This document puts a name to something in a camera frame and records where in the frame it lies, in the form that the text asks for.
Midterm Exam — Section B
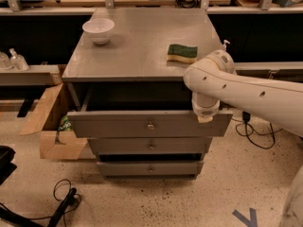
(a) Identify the black floor cable left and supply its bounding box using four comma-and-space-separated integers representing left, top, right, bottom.
0, 178, 82, 227

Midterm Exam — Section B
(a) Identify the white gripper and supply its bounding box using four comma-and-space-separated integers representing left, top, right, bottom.
191, 92, 220, 123

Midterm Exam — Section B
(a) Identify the green yellow sponge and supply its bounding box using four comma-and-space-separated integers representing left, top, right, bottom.
167, 44, 198, 64

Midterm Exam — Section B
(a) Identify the grey drawer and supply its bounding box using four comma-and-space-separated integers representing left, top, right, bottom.
67, 82, 232, 138
97, 161, 204, 177
89, 137, 212, 155

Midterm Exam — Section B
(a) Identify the cardboard box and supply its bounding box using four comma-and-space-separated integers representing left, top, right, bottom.
20, 84, 95, 160

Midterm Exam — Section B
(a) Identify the green snack bag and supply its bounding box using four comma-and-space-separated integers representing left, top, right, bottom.
58, 115, 73, 131

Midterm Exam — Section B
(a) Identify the grey drawer cabinet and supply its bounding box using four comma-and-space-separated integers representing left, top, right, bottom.
63, 8, 222, 163

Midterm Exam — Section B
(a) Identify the grey middle drawer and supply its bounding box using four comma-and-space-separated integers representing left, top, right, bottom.
89, 137, 212, 155

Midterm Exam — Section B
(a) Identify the grey top drawer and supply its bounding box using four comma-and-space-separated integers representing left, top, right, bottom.
67, 82, 232, 138

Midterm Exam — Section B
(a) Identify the grey bottom drawer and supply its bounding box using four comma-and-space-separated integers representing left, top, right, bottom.
97, 161, 204, 177

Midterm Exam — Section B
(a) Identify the clear sanitizer bottle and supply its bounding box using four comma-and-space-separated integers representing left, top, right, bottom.
9, 48, 29, 71

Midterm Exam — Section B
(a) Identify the clear bottle at edge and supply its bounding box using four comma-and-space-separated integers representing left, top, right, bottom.
0, 52, 13, 70

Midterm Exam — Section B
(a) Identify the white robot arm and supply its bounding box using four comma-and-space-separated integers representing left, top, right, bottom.
183, 50, 303, 137

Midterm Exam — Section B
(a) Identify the blue tape floor marker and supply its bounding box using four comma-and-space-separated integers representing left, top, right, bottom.
232, 208, 258, 227

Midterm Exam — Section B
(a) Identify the white bowl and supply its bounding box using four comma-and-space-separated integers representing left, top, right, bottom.
82, 18, 115, 44

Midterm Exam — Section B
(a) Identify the white pump bottle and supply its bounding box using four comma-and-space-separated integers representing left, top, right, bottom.
223, 40, 230, 51

